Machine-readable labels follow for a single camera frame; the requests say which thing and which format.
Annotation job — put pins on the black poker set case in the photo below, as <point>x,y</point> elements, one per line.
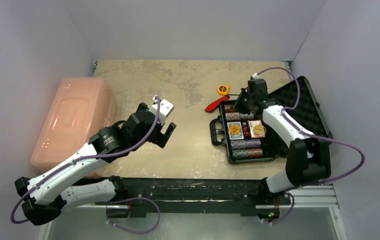
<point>298,97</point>

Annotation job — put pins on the orange blue chip stack right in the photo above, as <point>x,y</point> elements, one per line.
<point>246,116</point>

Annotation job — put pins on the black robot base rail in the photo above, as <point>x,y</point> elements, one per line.
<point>136,197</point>

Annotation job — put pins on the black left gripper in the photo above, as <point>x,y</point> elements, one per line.
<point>157,138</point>

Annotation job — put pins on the orange black chip stack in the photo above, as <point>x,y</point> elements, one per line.
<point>229,108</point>

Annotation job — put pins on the blue playing card deck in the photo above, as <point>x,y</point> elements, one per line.
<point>236,137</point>

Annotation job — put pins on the grey blue poker chip stack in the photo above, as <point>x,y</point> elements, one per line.
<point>240,154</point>

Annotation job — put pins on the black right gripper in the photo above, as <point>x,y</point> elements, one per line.
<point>247,103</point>

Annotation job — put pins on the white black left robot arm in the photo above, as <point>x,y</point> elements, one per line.
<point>43,198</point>

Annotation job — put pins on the yellow tape measure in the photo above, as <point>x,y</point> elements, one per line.
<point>223,90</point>

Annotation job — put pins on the red playing card deck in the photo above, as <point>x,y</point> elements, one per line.
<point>251,124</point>

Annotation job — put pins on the pink translucent plastic storage box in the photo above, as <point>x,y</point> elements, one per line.
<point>81,107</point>

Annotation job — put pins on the red black utility knife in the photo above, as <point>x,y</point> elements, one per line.
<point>214,105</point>

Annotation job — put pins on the orange big blind button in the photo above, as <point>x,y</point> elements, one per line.
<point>258,130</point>

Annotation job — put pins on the orange small blind button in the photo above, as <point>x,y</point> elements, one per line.
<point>234,128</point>

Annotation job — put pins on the red brown poker chip stack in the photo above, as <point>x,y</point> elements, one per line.
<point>255,153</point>

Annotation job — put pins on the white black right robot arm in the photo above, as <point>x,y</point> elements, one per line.
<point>308,158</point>

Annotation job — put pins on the pink blue chip stack left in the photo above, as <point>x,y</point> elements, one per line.
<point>232,116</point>

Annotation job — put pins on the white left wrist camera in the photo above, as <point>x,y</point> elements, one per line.
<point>165,107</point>

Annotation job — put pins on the orange purple chip stack front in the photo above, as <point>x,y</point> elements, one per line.
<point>238,144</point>

